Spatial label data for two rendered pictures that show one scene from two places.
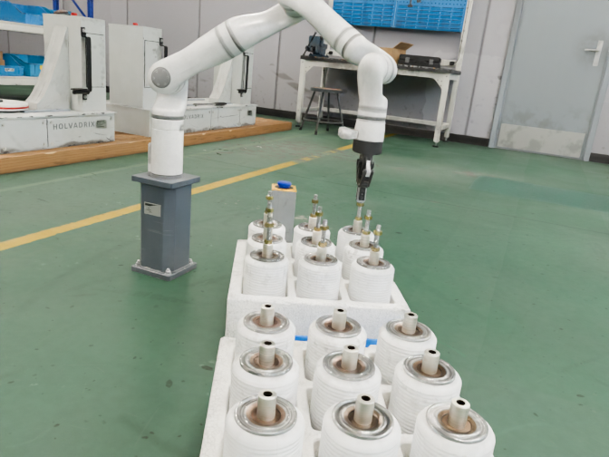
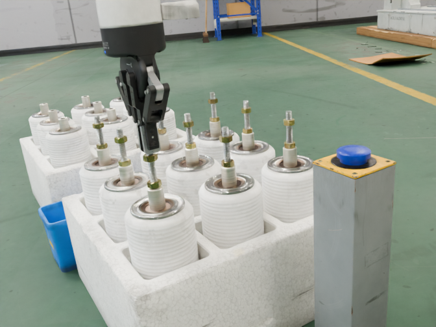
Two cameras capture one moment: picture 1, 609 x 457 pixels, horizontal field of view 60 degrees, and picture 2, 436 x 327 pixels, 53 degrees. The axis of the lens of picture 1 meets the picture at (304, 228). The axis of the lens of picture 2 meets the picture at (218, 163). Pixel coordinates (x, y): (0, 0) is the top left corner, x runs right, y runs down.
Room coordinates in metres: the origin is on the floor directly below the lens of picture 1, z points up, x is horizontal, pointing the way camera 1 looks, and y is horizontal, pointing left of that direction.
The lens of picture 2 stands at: (1.88, -0.28, 0.51)
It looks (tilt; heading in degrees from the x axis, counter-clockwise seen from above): 20 degrees down; 156
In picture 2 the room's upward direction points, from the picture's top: 5 degrees counter-clockwise
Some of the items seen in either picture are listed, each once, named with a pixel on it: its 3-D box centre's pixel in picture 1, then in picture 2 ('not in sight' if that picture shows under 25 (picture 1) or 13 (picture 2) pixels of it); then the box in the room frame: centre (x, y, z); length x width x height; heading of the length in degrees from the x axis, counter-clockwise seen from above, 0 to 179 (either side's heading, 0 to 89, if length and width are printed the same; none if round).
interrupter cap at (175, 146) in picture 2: (320, 259); (164, 148); (1.09, -0.04, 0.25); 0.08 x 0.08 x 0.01
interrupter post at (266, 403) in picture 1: (266, 405); not in sight; (0.54, 0.02, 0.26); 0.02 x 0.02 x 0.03
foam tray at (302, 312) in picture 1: (309, 303); (202, 244); (1.21, -0.03, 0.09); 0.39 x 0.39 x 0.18; 5
